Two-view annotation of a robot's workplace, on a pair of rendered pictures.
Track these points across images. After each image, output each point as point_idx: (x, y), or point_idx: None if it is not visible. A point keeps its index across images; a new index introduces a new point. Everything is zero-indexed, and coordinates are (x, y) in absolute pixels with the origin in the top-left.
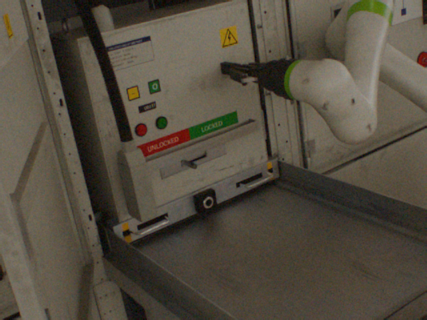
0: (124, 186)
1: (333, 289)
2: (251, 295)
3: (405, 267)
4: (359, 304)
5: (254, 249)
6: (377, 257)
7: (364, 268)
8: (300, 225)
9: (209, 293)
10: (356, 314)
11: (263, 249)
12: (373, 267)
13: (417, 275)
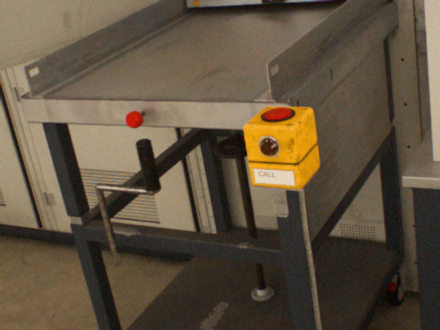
0: None
1: (168, 75)
2: (145, 59)
3: (225, 84)
4: (148, 87)
5: (223, 38)
6: (237, 72)
7: (212, 73)
8: (282, 36)
9: (142, 49)
10: (131, 90)
11: (226, 40)
12: (216, 75)
13: (212, 91)
